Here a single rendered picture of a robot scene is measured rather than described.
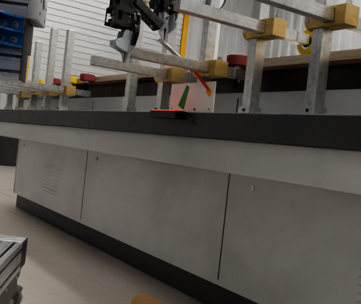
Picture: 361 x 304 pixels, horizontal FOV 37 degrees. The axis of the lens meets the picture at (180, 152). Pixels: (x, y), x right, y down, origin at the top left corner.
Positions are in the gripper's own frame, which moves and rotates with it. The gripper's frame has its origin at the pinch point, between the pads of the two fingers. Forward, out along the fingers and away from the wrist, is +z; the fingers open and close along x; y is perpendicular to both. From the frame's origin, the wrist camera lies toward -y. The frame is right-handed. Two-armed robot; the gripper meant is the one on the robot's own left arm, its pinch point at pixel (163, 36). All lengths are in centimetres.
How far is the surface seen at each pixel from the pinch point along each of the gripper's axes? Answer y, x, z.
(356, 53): 66, 22, 7
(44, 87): -103, -5, 15
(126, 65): -3.0, -11.4, 11.9
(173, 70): 0.6, 5.7, 11.1
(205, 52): 18.0, 6.1, 5.9
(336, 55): 59, 22, 7
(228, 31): -786, 622, -221
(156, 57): 22.0, -14.1, 11.4
